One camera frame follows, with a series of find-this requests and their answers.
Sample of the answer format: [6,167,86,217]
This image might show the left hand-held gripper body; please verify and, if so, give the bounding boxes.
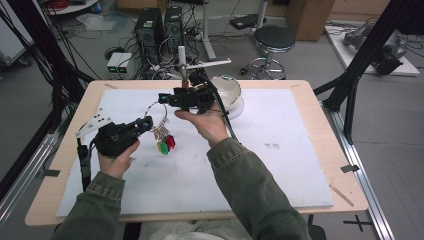
[75,107,141,158]

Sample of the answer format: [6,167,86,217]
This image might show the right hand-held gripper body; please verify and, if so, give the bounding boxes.
[168,58,232,114]

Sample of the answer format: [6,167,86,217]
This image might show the key ring with coloured tags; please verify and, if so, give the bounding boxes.
[143,100,177,156]

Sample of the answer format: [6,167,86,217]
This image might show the olive strap keychain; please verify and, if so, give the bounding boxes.
[178,63,192,90]

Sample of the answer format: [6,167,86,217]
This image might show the white post stand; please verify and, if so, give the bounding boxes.
[177,45,245,121]

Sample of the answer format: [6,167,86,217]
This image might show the person's left hand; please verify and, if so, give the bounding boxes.
[97,141,141,180]

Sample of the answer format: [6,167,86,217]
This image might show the person's right hand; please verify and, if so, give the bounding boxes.
[174,104,231,149]

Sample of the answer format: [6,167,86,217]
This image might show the white bowl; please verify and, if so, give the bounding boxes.
[210,75,242,111]

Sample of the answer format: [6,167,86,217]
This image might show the white power supply unit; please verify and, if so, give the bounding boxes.
[106,52,124,80]
[117,52,135,80]

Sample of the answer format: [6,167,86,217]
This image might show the large black computer tower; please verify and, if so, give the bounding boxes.
[134,7,166,65]

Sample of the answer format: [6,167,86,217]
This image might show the white desk leg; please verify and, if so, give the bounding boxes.
[199,0,218,65]
[255,0,269,30]

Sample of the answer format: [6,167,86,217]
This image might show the slim black computer tower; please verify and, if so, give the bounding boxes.
[164,5,185,55]

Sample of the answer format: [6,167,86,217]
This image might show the black tape piece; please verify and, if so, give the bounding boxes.
[34,168,61,179]
[340,164,361,174]

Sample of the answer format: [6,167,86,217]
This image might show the black flat case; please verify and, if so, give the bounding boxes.
[229,13,268,31]

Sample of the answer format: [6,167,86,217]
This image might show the black round stool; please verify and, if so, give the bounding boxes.
[247,25,297,81]

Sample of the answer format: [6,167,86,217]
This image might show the clear plastic bag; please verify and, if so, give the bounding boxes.
[76,12,118,33]

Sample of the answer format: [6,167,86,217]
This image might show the white foam board mat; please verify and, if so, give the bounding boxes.
[56,87,335,218]

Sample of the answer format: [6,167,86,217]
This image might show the person's legs light trousers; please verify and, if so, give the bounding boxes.
[137,218,255,240]

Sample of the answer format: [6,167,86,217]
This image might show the round white table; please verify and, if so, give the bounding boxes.
[44,0,102,16]

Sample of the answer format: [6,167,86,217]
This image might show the cardboard box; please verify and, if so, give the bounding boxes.
[285,0,336,42]

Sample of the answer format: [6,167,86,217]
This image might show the white floor platform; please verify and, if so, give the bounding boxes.
[324,23,421,77]

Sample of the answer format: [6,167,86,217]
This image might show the thin wooden stick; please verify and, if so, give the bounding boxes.
[329,184,355,208]

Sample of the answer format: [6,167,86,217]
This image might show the grey and black equipment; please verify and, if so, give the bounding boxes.
[343,22,409,76]

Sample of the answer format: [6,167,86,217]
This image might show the right hand-held gripper cable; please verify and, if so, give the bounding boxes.
[189,72,240,143]

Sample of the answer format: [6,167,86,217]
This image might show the hand-held gripper cable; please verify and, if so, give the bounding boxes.
[76,137,93,193]
[189,72,240,143]

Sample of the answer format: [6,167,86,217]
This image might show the left hand-held gripper cable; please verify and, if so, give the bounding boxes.
[76,137,93,193]

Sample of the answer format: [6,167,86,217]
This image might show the aluminium rail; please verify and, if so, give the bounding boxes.
[320,99,396,240]
[0,131,63,229]

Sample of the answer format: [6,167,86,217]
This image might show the black frame strut with cables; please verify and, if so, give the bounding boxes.
[0,0,96,201]

